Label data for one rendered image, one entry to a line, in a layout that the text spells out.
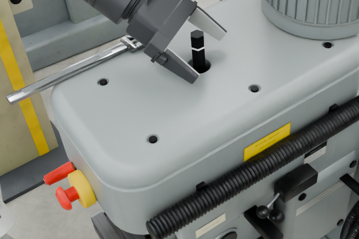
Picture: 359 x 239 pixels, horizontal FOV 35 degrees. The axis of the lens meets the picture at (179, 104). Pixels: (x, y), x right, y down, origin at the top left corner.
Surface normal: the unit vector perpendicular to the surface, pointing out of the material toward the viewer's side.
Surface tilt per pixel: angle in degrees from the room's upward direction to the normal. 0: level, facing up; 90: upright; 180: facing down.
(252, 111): 45
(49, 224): 0
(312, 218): 90
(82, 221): 0
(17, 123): 90
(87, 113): 0
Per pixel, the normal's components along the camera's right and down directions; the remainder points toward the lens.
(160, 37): -0.01, 0.14
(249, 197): 0.54, 0.56
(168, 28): 0.41, -0.46
